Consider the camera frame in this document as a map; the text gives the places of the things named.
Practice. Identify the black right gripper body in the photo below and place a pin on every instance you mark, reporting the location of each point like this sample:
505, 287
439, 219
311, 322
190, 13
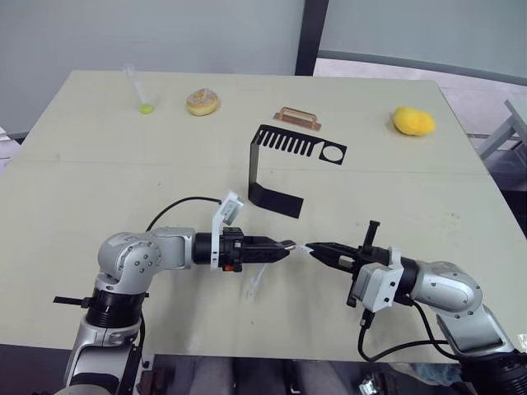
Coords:
372, 254

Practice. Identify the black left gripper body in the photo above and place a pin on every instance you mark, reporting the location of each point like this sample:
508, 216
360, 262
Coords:
232, 251

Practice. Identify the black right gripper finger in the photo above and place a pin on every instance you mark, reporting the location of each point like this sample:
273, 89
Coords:
335, 260
335, 248

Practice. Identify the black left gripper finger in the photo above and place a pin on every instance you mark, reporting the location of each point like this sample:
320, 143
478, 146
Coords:
263, 243
265, 255

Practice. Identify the silver watch body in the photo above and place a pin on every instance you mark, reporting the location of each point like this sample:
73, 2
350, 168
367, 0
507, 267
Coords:
291, 246

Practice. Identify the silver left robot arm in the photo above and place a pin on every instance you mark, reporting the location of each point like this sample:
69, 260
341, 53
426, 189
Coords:
136, 257

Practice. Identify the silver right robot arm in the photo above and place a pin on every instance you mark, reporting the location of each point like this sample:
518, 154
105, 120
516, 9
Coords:
449, 288

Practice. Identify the black slotted metal watch stand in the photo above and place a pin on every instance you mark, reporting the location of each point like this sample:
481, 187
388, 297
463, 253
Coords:
253, 173

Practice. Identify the sprinkled glazed donut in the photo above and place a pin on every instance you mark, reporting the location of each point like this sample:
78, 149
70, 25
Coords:
201, 103

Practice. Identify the clear tube with green ball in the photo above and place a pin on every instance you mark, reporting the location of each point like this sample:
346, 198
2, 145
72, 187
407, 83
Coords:
144, 108

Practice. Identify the black vertical pillar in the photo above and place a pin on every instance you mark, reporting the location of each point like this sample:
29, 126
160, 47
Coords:
311, 37

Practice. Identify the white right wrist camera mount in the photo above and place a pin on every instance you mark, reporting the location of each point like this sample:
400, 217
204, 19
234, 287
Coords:
376, 284

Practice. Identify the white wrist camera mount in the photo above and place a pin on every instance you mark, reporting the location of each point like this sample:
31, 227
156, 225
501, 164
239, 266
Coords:
228, 210
376, 284

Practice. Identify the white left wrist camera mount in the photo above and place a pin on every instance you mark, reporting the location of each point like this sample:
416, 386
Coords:
228, 210

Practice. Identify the grey metal furniture frame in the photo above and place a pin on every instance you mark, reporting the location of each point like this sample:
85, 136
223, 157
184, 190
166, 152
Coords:
504, 131

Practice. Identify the grey window rail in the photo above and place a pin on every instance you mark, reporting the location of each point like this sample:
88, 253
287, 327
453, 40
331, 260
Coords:
411, 61

